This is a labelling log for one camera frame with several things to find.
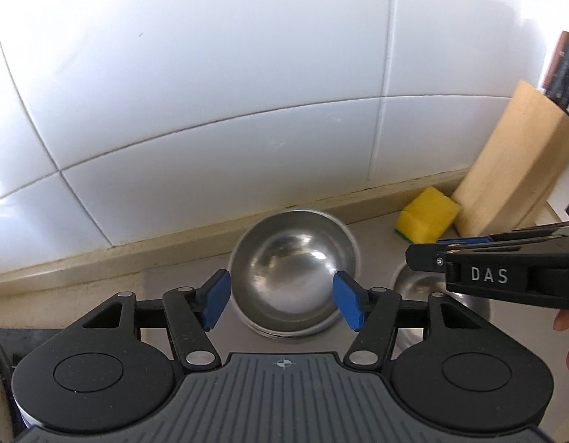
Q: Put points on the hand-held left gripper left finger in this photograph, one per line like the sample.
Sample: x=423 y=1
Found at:
x=214 y=302

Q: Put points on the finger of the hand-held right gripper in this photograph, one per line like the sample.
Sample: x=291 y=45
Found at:
x=464 y=241
x=425 y=258

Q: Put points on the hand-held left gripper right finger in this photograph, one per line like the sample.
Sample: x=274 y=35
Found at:
x=350 y=302

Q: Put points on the steel bowl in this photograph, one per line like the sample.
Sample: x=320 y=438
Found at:
x=418 y=281
x=289 y=267

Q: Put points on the person's right hand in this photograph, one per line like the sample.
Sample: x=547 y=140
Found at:
x=566 y=320

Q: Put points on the yellow sponge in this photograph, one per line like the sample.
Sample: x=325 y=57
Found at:
x=427 y=214

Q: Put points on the wooden knife block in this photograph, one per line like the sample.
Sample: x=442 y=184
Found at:
x=506 y=166

